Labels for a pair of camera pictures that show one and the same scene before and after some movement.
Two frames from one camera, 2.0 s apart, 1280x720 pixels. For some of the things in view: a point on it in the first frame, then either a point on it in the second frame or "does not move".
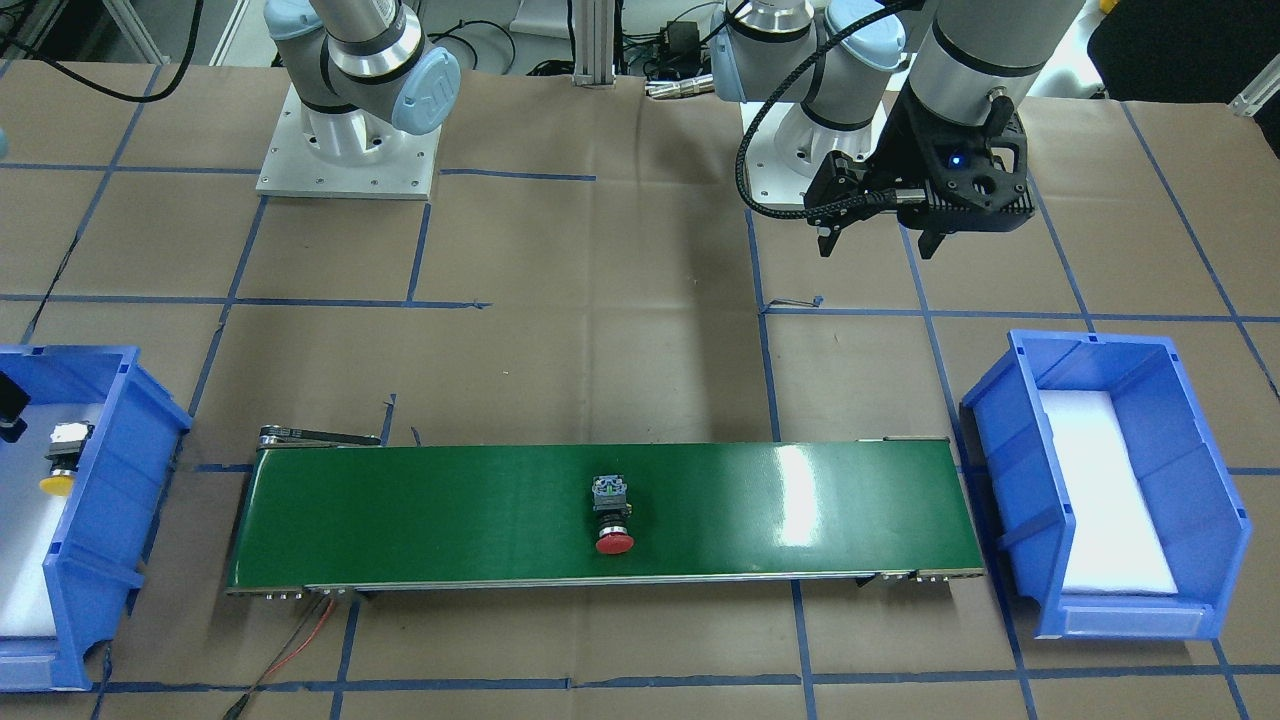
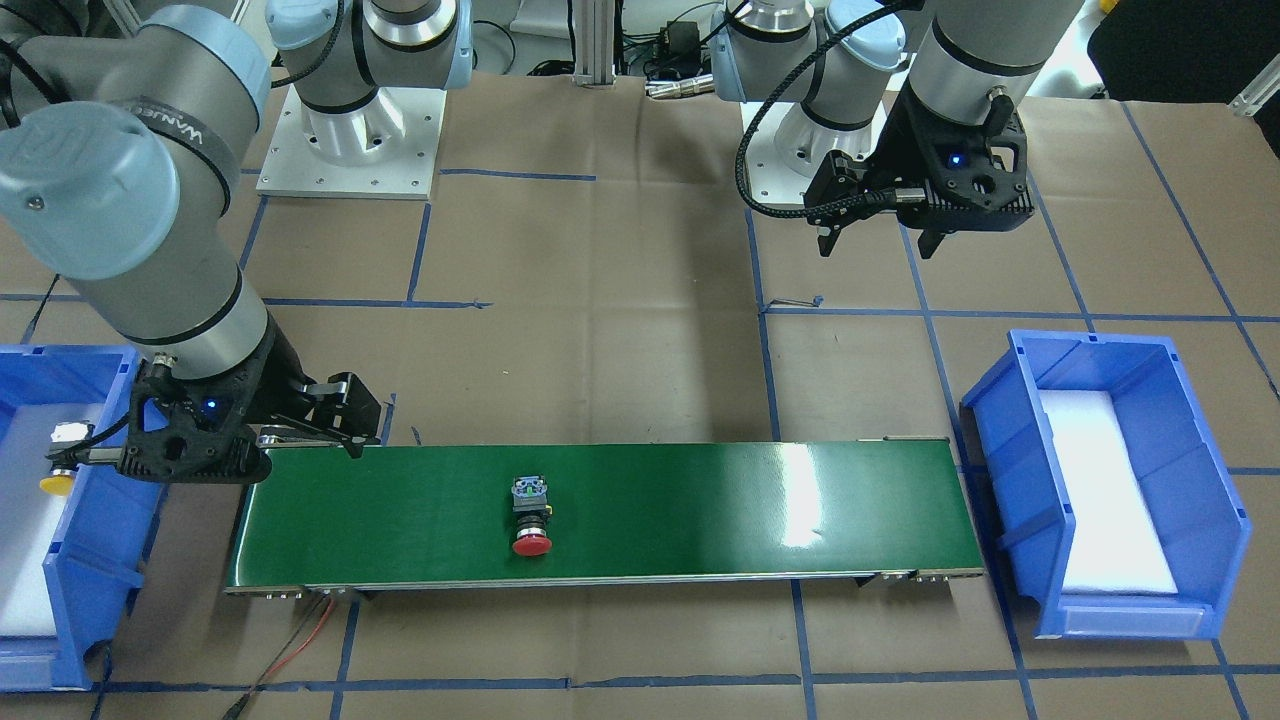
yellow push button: (68, 443) does not move
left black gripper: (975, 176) does not move
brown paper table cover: (593, 273) does not move
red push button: (609, 493) -> (529, 501)
